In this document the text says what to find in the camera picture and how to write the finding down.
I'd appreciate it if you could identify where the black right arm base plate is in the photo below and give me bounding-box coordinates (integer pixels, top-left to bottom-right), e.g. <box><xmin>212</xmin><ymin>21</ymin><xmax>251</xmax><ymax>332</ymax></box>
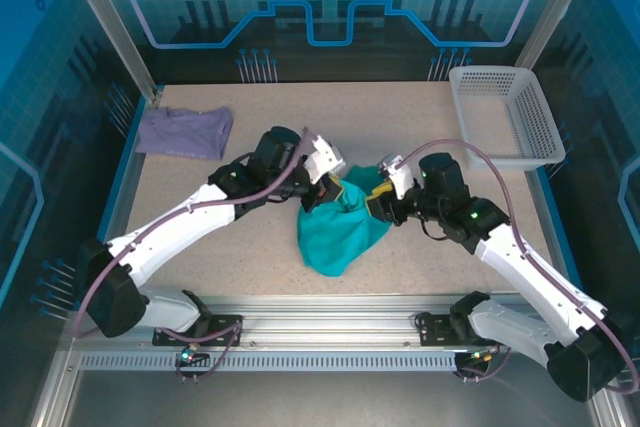
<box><xmin>416</xmin><ymin>311</ymin><xmax>481</xmax><ymax>347</ymax></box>

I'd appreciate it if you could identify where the slotted grey cable duct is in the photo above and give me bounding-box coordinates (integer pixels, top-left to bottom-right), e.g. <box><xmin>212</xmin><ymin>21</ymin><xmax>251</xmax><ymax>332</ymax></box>
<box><xmin>74</xmin><ymin>350</ymin><xmax>476</xmax><ymax>373</ymax></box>

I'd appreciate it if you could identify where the aluminium frame post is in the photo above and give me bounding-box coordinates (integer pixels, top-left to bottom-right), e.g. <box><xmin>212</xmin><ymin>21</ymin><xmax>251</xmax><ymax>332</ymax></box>
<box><xmin>53</xmin><ymin>0</ymin><xmax>165</xmax><ymax>109</ymax></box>
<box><xmin>513</xmin><ymin>0</ymin><xmax>604</xmax><ymax>79</ymax></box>

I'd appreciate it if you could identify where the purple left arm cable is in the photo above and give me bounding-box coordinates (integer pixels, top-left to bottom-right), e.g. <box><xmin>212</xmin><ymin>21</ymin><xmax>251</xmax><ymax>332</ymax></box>
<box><xmin>73</xmin><ymin>134</ymin><xmax>314</xmax><ymax>338</ymax></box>

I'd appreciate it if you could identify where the folded purple t-shirt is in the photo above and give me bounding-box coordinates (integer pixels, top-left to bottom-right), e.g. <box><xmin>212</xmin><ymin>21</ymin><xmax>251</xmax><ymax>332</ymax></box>
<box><xmin>134</xmin><ymin>106</ymin><xmax>235</xmax><ymax>162</ymax></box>

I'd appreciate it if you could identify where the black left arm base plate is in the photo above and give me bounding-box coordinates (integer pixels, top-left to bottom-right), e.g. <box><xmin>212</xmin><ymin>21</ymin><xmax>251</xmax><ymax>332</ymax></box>
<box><xmin>151</xmin><ymin>314</ymin><xmax>245</xmax><ymax>348</ymax></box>

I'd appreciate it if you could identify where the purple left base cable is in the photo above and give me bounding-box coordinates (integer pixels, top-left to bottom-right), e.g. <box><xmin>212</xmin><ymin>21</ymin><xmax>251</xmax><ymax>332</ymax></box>
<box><xmin>164</xmin><ymin>315</ymin><xmax>246</xmax><ymax>384</ymax></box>

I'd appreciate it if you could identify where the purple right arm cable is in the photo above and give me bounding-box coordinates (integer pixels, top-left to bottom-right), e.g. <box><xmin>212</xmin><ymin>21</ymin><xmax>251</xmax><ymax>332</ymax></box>
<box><xmin>397</xmin><ymin>139</ymin><xmax>640</xmax><ymax>394</ymax></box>

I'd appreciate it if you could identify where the teal t-shirt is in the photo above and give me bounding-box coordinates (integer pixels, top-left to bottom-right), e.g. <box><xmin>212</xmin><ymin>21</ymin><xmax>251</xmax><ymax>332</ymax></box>
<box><xmin>295</xmin><ymin>162</ymin><xmax>394</xmax><ymax>279</ymax></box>

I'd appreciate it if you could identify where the aluminium mounting rail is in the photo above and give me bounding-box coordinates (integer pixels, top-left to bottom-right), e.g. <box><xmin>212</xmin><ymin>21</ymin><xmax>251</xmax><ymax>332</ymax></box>
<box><xmin>67</xmin><ymin>294</ymin><xmax>599</xmax><ymax>348</ymax></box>

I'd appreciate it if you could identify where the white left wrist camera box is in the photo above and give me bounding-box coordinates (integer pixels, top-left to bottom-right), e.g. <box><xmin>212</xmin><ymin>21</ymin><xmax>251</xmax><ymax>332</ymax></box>
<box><xmin>299</xmin><ymin>130</ymin><xmax>347</xmax><ymax>184</ymax></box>

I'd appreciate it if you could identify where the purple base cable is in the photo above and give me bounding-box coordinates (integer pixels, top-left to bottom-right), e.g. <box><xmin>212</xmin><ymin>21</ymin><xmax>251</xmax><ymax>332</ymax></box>
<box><xmin>164</xmin><ymin>315</ymin><xmax>246</xmax><ymax>384</ymax></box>
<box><xmin>455</xmin><ymin>341</ymin><xmax>515</xmax><ymax>384</ymax></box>

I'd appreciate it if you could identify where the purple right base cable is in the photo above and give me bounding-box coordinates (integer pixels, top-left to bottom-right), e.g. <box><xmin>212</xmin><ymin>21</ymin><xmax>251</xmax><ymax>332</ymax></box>
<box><xmin>455</xmin><ymin>341</ymin><xmax>515</xmax><ymax>384</ymax></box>

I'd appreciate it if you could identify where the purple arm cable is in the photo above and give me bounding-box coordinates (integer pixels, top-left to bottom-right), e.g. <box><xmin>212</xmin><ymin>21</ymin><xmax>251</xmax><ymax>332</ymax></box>
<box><xmin>73</xmin><ymin>134</ymin><xmax>314</xmax><ymax>338</ymax></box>
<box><xmin>397</xmin><ymin>139</ymin><xmax>640</xmax><ymax>394</ymax></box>

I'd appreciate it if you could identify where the white perforated plastic basket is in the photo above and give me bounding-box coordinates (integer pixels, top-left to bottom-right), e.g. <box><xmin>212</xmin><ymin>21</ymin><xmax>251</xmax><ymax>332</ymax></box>
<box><xmin>448</xmin><ymin>65</ymin><xmax>568</xmax><ymax>172</ymax></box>

